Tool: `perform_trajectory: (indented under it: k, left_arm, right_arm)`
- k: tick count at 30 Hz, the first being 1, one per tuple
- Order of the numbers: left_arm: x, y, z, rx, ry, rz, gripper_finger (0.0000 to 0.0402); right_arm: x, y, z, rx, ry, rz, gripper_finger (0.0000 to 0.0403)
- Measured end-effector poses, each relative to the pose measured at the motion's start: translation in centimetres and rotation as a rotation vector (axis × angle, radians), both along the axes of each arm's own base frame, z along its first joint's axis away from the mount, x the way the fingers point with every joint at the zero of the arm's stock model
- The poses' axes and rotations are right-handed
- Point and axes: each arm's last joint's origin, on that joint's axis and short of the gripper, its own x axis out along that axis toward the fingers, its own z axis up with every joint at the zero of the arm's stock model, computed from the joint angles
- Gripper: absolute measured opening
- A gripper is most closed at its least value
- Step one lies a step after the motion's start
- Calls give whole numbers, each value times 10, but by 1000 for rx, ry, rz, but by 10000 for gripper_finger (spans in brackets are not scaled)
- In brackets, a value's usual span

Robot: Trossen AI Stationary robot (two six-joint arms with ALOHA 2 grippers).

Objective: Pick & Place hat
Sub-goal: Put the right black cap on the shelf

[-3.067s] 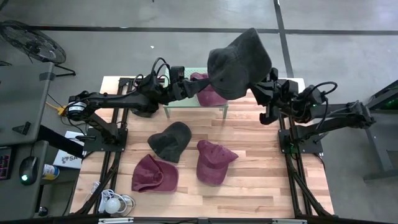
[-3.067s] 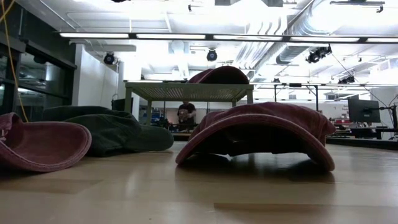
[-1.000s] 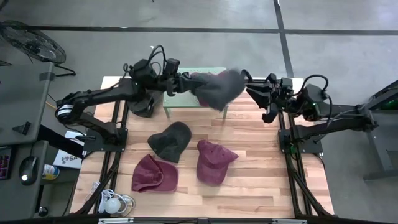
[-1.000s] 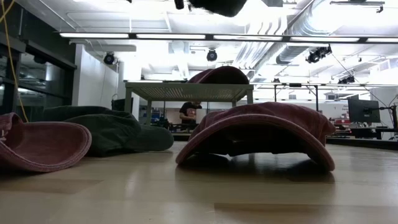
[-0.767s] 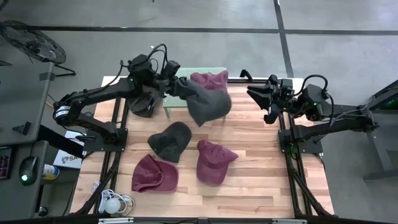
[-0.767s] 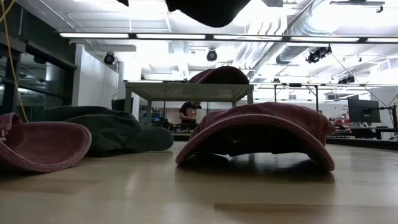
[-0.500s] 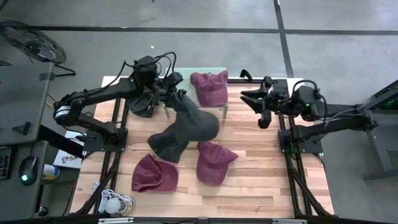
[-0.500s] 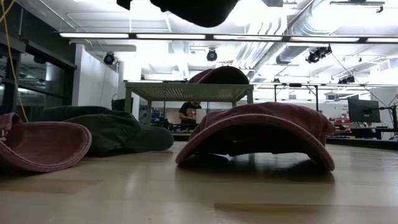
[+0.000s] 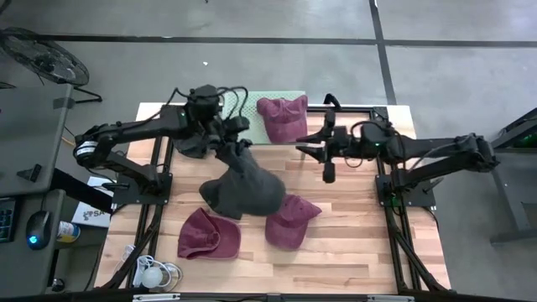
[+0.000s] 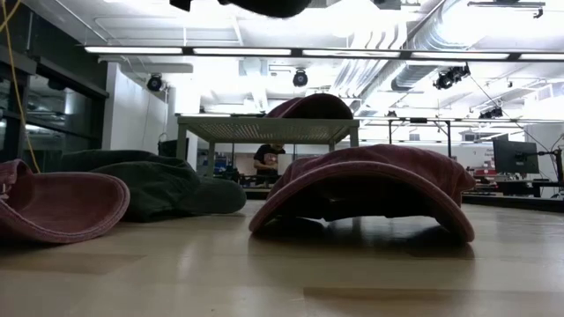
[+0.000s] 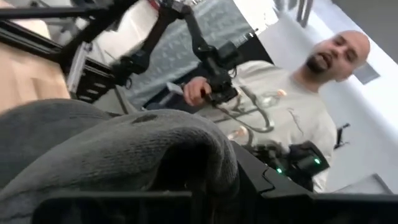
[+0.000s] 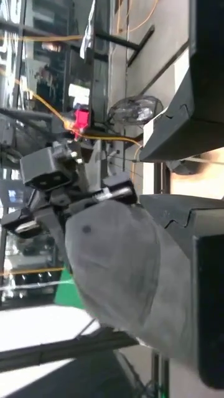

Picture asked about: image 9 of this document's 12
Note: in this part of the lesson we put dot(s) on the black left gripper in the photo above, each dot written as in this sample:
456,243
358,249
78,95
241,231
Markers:
220,134

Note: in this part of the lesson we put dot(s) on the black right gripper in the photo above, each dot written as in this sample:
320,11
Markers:
347,142

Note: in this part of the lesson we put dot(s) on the maroon baseball cap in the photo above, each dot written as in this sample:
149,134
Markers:
210,237
289,228
283,119

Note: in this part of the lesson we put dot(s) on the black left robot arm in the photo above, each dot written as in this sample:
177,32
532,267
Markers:
138,128

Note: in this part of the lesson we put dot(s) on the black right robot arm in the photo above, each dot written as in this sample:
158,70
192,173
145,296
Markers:
432,149

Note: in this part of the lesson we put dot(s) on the green perforated metal shelf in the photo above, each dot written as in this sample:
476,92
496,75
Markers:
254,126

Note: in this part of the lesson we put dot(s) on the white light bulb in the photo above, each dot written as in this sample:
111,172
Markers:
152,277

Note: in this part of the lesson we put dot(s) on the white printed cardboard box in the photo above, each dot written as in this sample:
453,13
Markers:
90,216

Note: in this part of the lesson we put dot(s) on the black diagonal beam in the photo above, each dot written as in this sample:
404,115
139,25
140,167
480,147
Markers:
79,191

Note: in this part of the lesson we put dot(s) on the grey metal stand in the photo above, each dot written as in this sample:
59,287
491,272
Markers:
509,197

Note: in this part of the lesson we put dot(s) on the white and yellow can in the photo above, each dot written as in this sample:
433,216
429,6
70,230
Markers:
67,231

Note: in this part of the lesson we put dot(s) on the grey desk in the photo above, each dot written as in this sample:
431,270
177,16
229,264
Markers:
29,134

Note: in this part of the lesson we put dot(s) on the black floor fan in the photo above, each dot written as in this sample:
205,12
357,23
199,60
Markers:
46,58

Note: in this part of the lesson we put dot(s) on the black wedge stand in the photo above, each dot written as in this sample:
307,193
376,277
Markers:
29,173

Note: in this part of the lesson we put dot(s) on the black computer mouse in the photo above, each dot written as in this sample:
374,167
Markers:
39,230

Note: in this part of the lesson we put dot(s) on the small black round object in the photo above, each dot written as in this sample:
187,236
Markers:
57,285

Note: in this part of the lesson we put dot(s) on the black keyboard blue lit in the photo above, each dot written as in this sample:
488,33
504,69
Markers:
6,222

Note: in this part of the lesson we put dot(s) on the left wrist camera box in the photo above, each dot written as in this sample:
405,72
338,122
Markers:
237,124

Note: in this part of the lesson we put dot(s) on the black aluminium table frame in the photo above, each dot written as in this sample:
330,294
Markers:
356,110

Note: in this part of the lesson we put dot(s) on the black rail with silver brackets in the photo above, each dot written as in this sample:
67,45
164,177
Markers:
272,298

